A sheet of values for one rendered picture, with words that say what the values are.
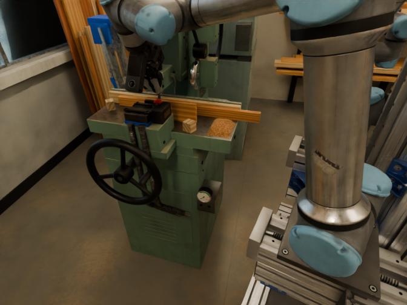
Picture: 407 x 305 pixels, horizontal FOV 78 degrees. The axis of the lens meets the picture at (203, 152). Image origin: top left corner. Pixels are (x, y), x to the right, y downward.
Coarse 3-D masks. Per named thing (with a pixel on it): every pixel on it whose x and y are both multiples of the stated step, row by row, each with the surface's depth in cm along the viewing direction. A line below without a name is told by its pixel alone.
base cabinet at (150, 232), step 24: (144, 168) 109; (216, 168) 142; (120, 192) 124; (168, 192) 114; (192, 192) 110; (144, 216) 129; (168, 216) 123; (192, 216) 119; (216, 216) 173; (144, 240) 143; (168, 240) 135; (192, 240) 130; (192, 264) 143
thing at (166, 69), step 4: (164, 64) 106; (164, 68) 102; (168, 68) 102; (172, 68) 106; (164, 72) 99; (168, 72) 103; (164, 76) 100; (168, 76) 104; (164, 80) 100; (168, 80) 104; (172, 80) 108; (164, 84) 101; (168, 84) 105; (164, 88) 101; (160, 92) 99
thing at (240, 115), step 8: (120, 96) 111; (128, 96) 111; (120, 104) 113; (128, 104) 112; (200, 112) 104; (208, 112) 103; (216, 112) 102; (224, 112) 101; (232, 112) 100; (240, 112) 99; (248, 112) 98; (256, 112) 98; (240, 120) 101; (248, 120) 100; (256, 120) 99
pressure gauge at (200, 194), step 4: (200, 188) 100; (204, 188) 99; (208, 188) 100; (200, 192) 99; (204, 192) 98; (208, 192) 98; (212, 192) 100; (196, 196) 101; (200, 196) 100; (204, 196) 100; (208, 196) 99; (200, 200) 101; (204, 200) 101; (208, 200) 100
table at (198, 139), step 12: (120, 108) 110; (96, 120) 102; (108, 120) 101; (120, 120) 101; (204, 120) 101; (96, 132) 105; (108, 132) 103; (120, 132) 101; (180, 132) 94; (204, 132) 94; (168, 144) 93; (180, 144) 96; (192, 144) 95; (204, 144) 93; (216, 144) 91; (228, 144) 90; (156, 156) 90; (168, 156) 91
